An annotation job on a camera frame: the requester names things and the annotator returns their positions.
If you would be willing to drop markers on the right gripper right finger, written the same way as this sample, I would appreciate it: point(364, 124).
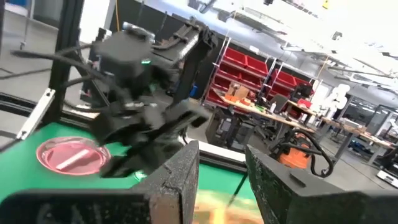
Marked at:
point(286, 193)

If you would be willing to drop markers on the transparent pink plastic plate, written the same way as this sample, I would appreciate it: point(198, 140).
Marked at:
point(73, 155)

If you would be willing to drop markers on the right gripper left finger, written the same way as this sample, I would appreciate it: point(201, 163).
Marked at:
point(168, 193)

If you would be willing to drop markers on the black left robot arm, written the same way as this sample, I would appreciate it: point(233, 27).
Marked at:
point(124, 56)

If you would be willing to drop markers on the green table mat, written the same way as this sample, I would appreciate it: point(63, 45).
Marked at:
point(18, 168)

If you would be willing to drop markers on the silver aluminium bracket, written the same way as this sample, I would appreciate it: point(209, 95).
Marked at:
point(35, 115)

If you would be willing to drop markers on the orange shop vacuum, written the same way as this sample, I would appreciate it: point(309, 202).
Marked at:
point(293, 157)

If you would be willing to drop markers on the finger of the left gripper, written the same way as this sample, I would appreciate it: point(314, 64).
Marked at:
point(130, 161)

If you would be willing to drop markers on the long wooden workbench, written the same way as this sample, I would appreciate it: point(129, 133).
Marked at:
point(357, 130)
point(267, 113)

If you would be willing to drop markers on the red bin storage rack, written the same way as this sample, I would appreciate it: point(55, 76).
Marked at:
point(245, 67)

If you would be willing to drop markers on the white robot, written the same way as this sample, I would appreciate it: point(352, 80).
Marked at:
point(337, 96)

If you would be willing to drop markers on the cardboard box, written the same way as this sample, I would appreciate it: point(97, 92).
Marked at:
point(237, 91)

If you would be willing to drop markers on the transparent orange plastic plate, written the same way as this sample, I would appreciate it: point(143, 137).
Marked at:
point(224, 211)

